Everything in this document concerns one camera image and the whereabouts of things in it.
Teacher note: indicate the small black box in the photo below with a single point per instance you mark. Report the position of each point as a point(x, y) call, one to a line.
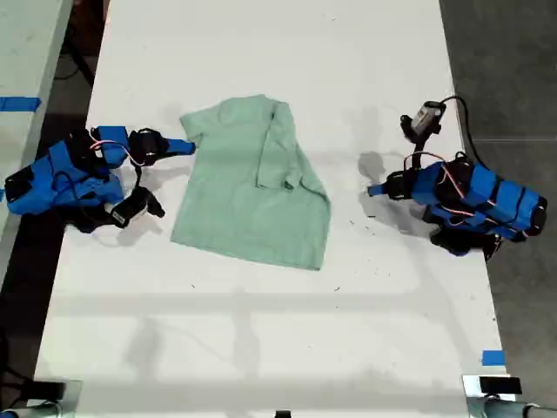
point(50, 390)
point(499, 386)

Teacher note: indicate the pale green T-shirt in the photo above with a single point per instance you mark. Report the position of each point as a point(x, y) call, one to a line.
point(243, 209)

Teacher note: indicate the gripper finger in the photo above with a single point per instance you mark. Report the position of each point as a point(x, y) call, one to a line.
point(377, 190)
point(180, 147)

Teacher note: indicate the long blue tape strip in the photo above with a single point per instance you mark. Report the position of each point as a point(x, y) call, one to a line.
point(19, 103)

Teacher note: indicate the small black clip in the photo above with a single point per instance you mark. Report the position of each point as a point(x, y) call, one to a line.
point(283, 414)

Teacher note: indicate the white side table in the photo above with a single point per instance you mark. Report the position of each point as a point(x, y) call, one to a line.
point(22, 52)

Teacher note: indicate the short blue tape strip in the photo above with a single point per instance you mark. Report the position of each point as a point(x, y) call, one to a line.
point(494, 358)

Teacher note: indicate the short black camera stalk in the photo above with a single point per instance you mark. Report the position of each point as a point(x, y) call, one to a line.
point(138, 178)
point(424, 141)

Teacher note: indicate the black camera box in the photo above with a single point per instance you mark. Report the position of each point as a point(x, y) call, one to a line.
point(128, 209)
point(426, 116)

